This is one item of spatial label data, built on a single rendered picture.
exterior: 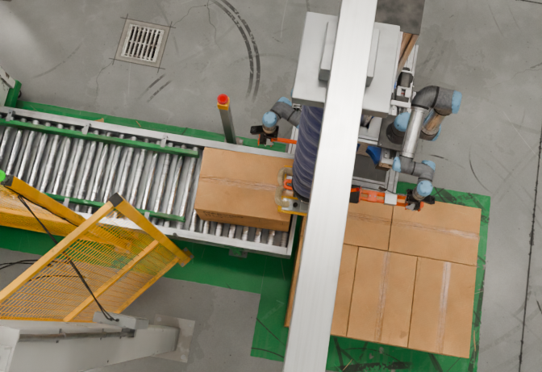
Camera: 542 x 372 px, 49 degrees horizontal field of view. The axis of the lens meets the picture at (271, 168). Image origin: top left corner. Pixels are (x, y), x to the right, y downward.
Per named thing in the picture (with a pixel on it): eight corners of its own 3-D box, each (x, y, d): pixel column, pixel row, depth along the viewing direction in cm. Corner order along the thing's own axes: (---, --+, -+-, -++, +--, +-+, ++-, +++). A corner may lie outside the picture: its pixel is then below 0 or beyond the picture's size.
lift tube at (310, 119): (288, 187, 305) (302, 93, 185) (296, 144, 312) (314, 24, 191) (335, 195, 304) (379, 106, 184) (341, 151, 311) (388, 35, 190)
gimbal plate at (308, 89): (290, 103, 187) (291, 98, 182) (305, 18, 194) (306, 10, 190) (386, 119, 185) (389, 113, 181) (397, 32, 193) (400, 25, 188)
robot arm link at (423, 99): (417, 79, 310) (392, 170, 314) (438, 85, 310) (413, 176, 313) (414, 81, 322) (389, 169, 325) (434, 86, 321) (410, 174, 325)
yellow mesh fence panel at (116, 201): (104, 336, 440) (-37, 343, 238) (96, 326, 442) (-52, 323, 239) (194, 257, 456) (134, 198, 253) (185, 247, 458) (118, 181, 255)
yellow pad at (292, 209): (277, 211, 356) (277, 210, 351) (279, 195, 358) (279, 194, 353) (334, 220, 355) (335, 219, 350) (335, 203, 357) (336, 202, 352)
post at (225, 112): (227, 150, 478) (216, 105, 381) (229, 142, 479) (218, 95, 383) (235, 152, 477) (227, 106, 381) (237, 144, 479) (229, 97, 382)
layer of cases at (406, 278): (284, 326, 429) (285, 326, 390) (306, 192, 454) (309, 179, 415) (451, 356, 424) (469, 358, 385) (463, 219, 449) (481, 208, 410)
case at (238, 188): (200, 219, 408) (193, 208, 369) (210, 163, 418) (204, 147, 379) (288, 231, 405) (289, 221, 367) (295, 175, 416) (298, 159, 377)
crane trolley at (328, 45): (317, 81, 184) (319, 68, 175) (324, 35, 188) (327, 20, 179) (368, 89, 184) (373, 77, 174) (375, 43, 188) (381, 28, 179)
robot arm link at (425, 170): (417, 156, 316) (413, 176, 313) (438, 161, 316) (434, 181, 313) (414, 160, 324) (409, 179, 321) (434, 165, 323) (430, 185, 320)
